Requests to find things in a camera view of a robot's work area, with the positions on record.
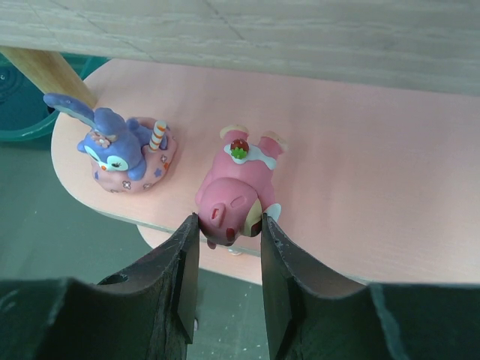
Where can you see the pink three-tier shelf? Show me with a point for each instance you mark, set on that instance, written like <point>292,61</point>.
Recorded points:
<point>378,101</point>

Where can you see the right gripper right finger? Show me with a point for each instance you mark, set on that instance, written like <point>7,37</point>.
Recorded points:
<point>313,312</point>

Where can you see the purple figure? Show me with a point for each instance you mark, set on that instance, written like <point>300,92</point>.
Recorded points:
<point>127,155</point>

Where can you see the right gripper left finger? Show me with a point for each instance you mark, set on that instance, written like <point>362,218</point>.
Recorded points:
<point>144,311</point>

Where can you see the pink pig toy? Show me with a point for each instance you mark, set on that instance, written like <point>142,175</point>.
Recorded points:
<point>237,190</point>

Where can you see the teal plastic bin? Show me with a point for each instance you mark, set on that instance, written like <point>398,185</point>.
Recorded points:
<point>24,115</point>

